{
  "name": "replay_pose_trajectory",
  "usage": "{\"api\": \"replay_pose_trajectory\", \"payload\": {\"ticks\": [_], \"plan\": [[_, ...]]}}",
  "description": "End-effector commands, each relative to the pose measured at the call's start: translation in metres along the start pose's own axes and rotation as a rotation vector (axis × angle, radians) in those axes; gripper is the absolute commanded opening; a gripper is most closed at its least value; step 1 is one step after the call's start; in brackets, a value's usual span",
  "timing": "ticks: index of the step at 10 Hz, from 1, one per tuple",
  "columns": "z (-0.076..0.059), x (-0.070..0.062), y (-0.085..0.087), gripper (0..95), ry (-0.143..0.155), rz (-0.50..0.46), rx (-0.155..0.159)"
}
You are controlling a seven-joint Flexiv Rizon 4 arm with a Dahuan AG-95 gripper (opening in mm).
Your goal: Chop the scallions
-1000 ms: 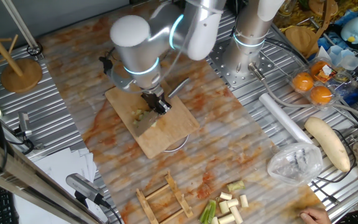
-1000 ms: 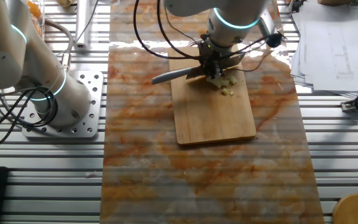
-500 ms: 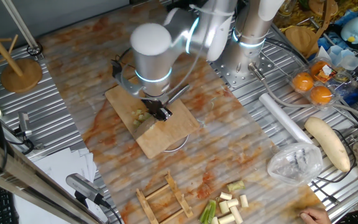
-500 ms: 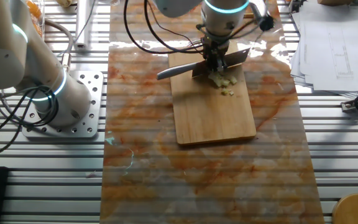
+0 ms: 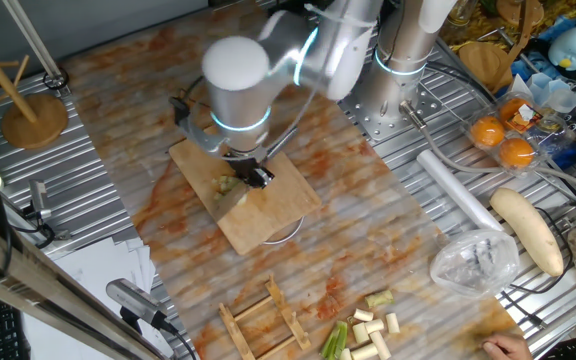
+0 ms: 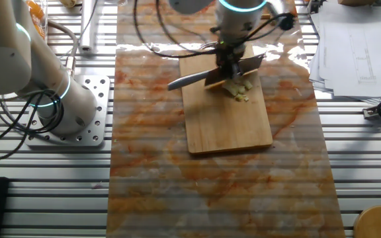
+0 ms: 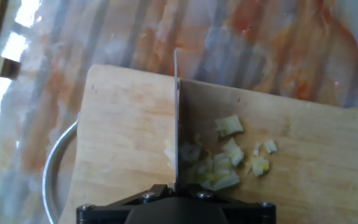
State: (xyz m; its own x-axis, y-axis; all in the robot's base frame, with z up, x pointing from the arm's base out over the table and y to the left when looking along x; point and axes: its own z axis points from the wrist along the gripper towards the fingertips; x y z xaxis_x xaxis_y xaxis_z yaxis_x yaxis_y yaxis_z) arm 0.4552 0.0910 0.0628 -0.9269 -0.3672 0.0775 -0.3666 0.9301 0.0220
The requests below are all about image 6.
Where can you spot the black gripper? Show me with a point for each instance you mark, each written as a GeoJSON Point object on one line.
{"type": "Point", "coordinates": [230, 54]}

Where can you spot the white scallion stalk piece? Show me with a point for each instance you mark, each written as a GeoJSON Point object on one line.
{"type": "Point", "coordinates": [231, 87]}

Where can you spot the steel cleaver knife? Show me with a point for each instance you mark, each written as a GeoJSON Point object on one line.
{"type": "Point", "coordinates": [253, 63]}

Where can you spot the cut scallion half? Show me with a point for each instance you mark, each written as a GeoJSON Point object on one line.
{"type": "Point", "coordinates": [241, 97]}

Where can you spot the wooden cutting board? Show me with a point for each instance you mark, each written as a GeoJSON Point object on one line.
{"type": "Point", "coordinates": [227, 125]}

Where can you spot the wooden knife rack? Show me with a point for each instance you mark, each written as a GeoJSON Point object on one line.
{"type": "Point", "coordinates": [266, 16]}

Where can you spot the orange marble pattern mat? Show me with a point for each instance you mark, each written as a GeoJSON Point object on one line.
{"type": "Point", "coordinates": [210, 185]}

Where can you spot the white paper stack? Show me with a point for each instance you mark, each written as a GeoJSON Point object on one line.
{"type": "Point", "coordinates": [356, 49]}

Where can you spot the white plastic wrap roll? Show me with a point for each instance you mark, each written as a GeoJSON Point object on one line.
{"type": "Point", "coordinates": [86, 36]}

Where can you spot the white daikon radish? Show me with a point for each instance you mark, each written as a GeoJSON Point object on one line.
{"type": "Point", "coordinates": [68, 2]}

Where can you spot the clear plastic fruit container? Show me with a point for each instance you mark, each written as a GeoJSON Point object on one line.
{"type": "Point", "coordinates": [46, 20]}

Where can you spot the orange fruit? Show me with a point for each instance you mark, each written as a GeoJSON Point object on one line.
{"type": "Point", "coordinates": [35, 8]}
{"type": "Point", "coordinates": [40, 30]}

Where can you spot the wooden stand with round base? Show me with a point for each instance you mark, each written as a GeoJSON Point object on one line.
{"type": "Point", "coordinates": [379, 221]}

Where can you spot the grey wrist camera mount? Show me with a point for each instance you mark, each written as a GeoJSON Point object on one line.
{"type": "Point", "coordinates": [274, 6]}

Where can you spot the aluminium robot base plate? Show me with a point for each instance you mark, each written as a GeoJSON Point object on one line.
{"type": "Point", "coordinates": [102, 109]}

